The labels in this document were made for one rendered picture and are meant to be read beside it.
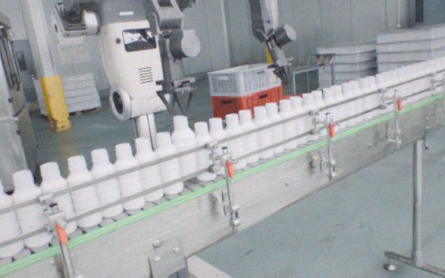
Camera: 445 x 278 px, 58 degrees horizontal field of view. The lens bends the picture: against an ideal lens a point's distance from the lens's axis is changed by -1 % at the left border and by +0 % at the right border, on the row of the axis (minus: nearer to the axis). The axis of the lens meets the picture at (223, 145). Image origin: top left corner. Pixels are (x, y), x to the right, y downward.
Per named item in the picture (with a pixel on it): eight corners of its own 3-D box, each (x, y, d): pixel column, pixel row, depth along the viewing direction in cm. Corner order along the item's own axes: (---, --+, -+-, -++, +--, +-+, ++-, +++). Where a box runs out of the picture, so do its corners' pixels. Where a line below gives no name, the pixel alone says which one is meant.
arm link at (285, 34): (261, 22, 165) (252, 32, 159) (282, 8, 156) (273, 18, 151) (278, 45, 168) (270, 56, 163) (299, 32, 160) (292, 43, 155)
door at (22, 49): (10, 116, 1154) (-9, 42, 1101) (9, 115, 1162) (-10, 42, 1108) (45, 109, 1213) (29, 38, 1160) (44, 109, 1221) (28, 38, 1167)
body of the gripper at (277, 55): (295, 62, 164) (289, 45, 164) (278, 65, 158) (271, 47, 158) (284, 68, 169) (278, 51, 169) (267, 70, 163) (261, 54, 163)
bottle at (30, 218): (20, 246, 89) (1, 176, 85) (45, 234, 93) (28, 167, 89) (33, 251, 85) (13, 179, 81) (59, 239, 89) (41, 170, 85)
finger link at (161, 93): (173, 118, 105) (167, 83, 103) (159, 117, 111) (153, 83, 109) (193, 113, 109) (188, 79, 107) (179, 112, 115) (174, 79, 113)
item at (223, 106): (244, 120, 356) (242, 96, 351) (212, 118, 384) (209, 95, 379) (285, 107, 397) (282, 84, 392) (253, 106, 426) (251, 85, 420)
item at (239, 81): (242, 96, 350) (239, 71, 344) (209, 95, 378) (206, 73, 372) (282, 85, 391) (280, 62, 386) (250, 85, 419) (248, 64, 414)
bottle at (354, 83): (357, 123, 159) (356, 82, 155) (344, 122, 164) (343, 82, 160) (365, 120, 163) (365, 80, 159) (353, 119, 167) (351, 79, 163)
